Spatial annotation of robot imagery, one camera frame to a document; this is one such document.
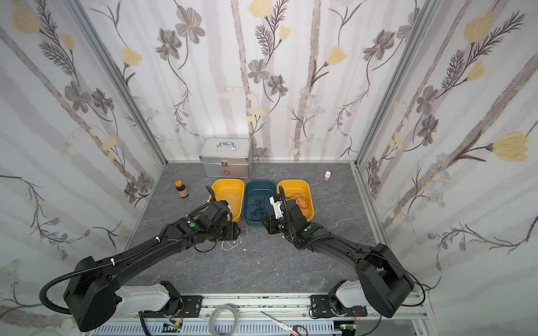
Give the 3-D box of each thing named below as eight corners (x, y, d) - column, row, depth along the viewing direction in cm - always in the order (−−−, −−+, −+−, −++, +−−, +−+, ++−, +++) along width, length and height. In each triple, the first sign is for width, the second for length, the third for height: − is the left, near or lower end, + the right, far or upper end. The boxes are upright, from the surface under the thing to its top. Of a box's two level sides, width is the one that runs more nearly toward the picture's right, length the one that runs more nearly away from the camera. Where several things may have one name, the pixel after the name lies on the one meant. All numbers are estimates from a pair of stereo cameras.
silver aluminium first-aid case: (206, 179, 115) (197, 158, 103) (211, 158, 126) (205, 137, 113) (251, 179, 115) (249, 159, 103) (253, 158, 126) (251, 137, 113)
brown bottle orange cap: (180, 198, 107) (173, 186, 99) (182, 193, 109) (175, 180, 101) (188, 198, 107) (181, 186, 99) (190, 193, 109) (183, 180, 101)
